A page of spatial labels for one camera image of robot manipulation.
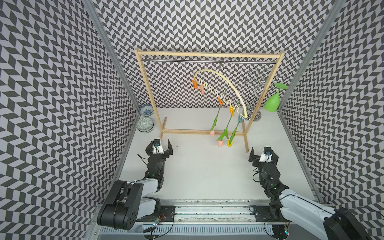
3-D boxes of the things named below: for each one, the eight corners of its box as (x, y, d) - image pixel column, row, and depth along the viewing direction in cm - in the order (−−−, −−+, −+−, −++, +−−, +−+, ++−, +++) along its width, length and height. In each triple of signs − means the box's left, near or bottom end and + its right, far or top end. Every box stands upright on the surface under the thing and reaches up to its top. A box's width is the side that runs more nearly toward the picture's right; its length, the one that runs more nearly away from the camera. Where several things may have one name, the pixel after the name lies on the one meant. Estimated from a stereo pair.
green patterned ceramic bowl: (136, 135, 104) (133, 131, 100) (140, 122, 111) (138, 118, 108) (152, 135, 104) (151, 131, 100) (155, 122, 111) (154, 118, 108)
